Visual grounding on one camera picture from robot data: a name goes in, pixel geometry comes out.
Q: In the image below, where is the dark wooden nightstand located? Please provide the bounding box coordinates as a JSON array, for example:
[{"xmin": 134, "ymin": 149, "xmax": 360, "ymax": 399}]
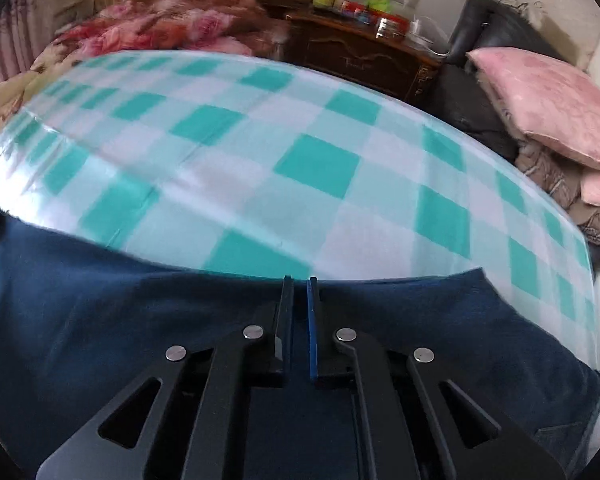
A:
[{"xmin": 280, "ymin": 2, "xmax": 443, "ymax": 106}]

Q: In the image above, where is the large pink pillow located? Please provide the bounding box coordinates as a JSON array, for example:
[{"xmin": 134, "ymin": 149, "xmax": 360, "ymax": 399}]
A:
[{"xmin": 466, "ymin": 47, "xmax": 600, "ymax": 173}]

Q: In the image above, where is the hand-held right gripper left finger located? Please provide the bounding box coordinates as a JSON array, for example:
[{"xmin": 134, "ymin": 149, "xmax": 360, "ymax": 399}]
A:
[{"xmin": 35, "ymin": 275, "xmax": 296, "ymax": 480}]

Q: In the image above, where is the pink pleated curtain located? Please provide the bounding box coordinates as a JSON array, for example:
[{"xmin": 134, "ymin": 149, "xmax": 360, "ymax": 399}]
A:
[{"xmin": 0, "ymin": 0, "xmax": 56, "ymax": 96}]

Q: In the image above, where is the beige floral bed sheet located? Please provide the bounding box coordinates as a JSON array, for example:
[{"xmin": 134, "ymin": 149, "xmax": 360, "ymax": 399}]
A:
[{"xmin": 0, "ymin": 55, "xmax": 81, "ymax": 128}]

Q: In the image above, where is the brown plaid blanket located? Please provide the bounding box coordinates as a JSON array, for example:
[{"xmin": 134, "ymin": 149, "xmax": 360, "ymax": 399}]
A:
[{"xmin": 512, "ymin": 137, "xmax": 600, "ymax": 246}]

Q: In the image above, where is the red box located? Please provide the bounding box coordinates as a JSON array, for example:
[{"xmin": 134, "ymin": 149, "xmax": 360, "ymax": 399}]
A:
[{"xmin": 341, "ymin": 0, "xmax": 376, "ymax": 23}]

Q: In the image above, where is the black leather armchair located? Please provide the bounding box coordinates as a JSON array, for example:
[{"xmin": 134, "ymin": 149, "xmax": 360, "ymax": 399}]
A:
[{"xmin": 430, "ymin": 0, "xmax": 586, "ymax": 161}]

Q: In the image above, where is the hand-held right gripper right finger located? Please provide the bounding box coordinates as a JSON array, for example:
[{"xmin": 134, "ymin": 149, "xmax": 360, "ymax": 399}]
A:
[{"xmin": 306, "ymin": 276, "xmax": 566, "ymax": 480}]

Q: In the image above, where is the red floral blanket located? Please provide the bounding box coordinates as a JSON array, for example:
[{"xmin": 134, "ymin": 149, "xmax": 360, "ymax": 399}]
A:
[{"xmin": 30, "ymin": 0, "xmax": 291, "ymax": 73}]

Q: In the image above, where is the dark blue towel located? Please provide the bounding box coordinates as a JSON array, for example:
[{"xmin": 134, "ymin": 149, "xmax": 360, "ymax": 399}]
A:
[{"xmin": 0, "ymin": 195, "xmax": 600, "ymax": 480}]

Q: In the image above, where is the white charger cable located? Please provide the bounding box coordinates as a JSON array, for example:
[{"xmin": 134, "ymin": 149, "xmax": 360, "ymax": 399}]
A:
[{"xmin": 410, "ymin": 15, "xmax": 451, "ymax": 56}]

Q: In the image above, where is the green white checked tablecloth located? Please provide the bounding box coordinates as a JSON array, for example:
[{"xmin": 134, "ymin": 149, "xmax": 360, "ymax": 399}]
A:
[{"xmin": 0, "ymin": 49, "xmax": 600, "ymax": 376}]

